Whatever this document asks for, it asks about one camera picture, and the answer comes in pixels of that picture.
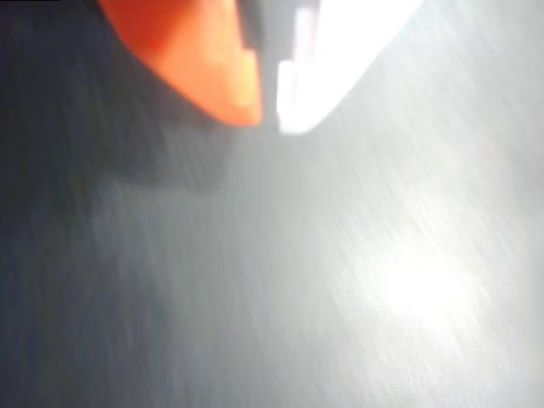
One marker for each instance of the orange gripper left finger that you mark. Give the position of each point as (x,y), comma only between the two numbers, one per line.
(191,55)

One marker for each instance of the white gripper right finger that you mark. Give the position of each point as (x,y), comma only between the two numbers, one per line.
(327,59)

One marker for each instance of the black table mat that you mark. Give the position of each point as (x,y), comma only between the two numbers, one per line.
(297,276)

